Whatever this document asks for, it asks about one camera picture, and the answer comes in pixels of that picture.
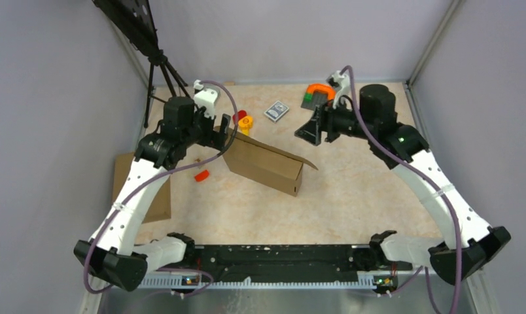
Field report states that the aluminium front rail frame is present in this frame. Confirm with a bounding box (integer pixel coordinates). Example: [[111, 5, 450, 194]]
[[79, 242, 500, 314]]

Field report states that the large cardboard box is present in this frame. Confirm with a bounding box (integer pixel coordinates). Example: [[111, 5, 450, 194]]
[[222, 132, 318, 197]]

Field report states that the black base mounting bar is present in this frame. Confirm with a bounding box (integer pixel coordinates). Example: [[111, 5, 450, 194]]
[[154, 243, 413, 285]]

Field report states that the black tripod stand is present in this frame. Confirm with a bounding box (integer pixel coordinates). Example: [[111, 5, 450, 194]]
[[93, 0, 189, 128]]

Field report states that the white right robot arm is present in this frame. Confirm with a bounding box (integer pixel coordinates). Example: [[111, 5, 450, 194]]
[[295, 84, 511, 285]]

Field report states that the orange rectangular block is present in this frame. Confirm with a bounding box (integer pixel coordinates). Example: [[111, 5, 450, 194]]
[[194, 170, 210, 182]]

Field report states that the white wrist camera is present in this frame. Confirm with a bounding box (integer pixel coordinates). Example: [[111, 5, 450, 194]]
[[326, 71, 351, 109], [193, 80, 220, 120]]

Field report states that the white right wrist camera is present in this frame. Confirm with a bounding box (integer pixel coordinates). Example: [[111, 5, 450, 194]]
[[326, 71, 351, 109]]

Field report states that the blue playing card box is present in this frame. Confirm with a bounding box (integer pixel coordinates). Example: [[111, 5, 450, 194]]
[[264, 101, 290, 123]]

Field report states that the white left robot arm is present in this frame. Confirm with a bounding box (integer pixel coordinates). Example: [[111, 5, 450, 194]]
[[73, 96, 232, 294]]

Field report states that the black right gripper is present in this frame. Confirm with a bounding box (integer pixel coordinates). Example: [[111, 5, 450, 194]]
[[294, 94, 375, 147]]

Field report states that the grey lego base plate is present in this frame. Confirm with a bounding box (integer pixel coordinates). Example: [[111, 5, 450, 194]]
[[301, 92, 328, 111]]

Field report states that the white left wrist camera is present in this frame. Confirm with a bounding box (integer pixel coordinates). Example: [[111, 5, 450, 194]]
[[193, 80, 220, 120]]

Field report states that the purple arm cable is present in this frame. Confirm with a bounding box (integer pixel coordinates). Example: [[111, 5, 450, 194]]
[[82, 80, 240, 299], [338, 65, 464, 314]]

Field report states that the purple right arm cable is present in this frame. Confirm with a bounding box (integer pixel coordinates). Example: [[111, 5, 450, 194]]
[[338, 65, 464, 314]]

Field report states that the small folded cardboard box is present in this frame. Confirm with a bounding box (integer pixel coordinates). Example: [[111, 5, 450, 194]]
[[111, 152, 172, 224]]

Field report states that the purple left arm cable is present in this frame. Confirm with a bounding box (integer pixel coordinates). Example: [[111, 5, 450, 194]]
[[82, 80, 240, 299]]

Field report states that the orange arch toy block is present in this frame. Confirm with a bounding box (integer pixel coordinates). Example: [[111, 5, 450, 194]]
[[306, 83, 336, 101]]

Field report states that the red oval plastic block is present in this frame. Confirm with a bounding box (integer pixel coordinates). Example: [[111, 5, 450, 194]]
[[232, 110, 247, 124]]

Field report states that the yellow oval toy block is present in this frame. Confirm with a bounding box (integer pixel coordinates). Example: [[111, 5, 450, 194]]
[[238, 115, 254, 136]]

